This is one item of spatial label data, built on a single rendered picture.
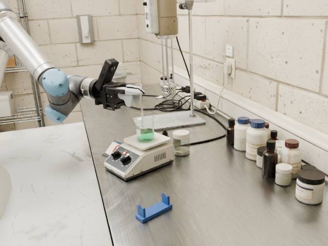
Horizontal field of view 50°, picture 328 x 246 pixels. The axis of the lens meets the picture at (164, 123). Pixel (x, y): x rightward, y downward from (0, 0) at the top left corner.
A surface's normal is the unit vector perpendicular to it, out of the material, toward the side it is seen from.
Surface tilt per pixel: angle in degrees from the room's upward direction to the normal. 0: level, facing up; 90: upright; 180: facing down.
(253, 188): 0
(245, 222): 0
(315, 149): 90
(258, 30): 90
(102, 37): 90
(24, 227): 0
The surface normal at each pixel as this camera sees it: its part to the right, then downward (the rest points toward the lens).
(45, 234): -0.05, -0.95
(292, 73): -0.96, 0.13
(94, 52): 0.28, 0.29
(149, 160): 0.64, 0.22
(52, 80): 0.15, -0.43
